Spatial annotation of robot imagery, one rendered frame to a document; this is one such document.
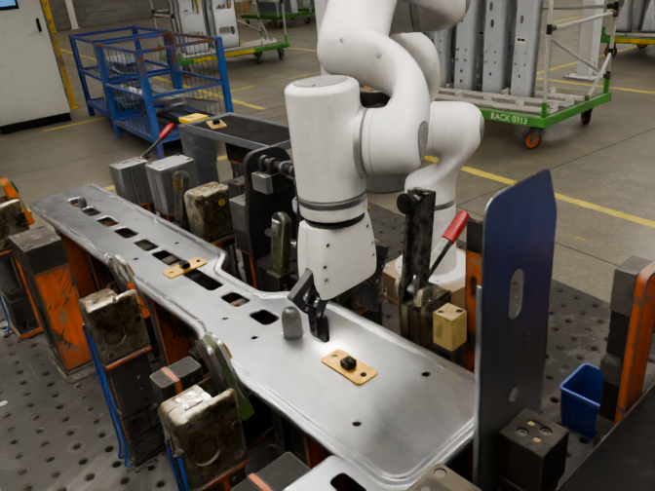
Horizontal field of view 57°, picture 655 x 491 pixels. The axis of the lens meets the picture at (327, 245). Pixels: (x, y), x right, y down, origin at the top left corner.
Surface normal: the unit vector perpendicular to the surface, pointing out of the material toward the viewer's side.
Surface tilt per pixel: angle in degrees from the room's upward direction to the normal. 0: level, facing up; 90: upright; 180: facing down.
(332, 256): 90
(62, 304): 90
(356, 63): 113
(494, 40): 87
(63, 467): 0
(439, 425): 0
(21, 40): 90
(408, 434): 0
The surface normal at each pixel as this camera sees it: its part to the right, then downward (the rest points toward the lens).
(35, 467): -0.09, -0.90
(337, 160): -0.18, 0.54
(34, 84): 0.56, 0.32
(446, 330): -0.75, 0.35
